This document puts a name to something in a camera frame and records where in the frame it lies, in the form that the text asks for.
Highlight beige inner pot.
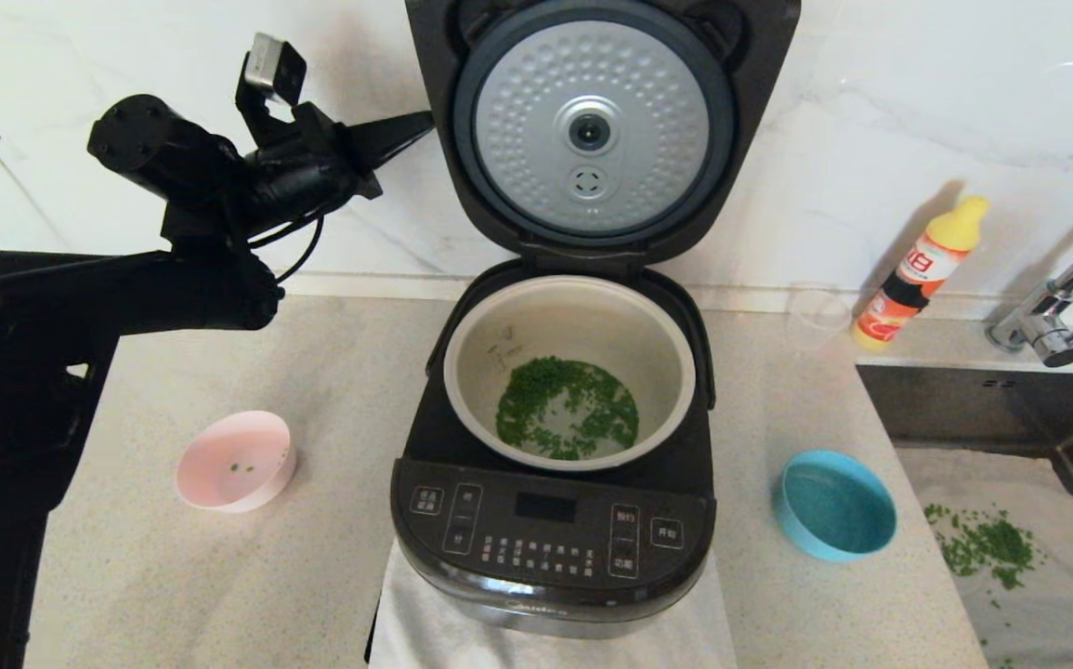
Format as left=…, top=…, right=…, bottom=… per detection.
left=443, top=275, right=697, bottom=472

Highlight green scallion bits on cloth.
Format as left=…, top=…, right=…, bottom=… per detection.
left=922, top=504, right=1043, bottom=592

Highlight white cloth in sink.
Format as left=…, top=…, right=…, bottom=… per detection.
left=894, top=449, right=1073, bottom=669

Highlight blue bowl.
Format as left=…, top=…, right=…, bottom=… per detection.
left=775, top=450, right=898, bottom=562

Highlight chrome faucet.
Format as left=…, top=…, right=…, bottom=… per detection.
left=987, top=206, right=1073, bottom=368

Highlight yellow orange detergent bottle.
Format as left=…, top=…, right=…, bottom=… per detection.
left=854, top=195, right=989, bottom=350

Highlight clear glass cup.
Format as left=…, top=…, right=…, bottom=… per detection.
left=787, top=283, right=853, bottom=340

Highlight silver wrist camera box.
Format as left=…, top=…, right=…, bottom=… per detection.
left=243, top=33, right=308, bottom=105

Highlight green chopped scallion pile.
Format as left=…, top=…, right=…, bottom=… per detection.
left=496, top=358, right=641, bottom=461

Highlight chopped green vegetable pieces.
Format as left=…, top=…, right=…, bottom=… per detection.
left=499, top=372, right=641, bottom=461

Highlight black rice cooker base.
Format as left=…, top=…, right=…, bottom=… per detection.
left=391, top=260, right=718, bottom=638

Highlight pink bowl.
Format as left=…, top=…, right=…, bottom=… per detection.
left=174, top=410, right=297, bottom=514

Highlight white cloth under cooker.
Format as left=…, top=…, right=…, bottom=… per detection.
left=369, top=534, right=737, bottom=669

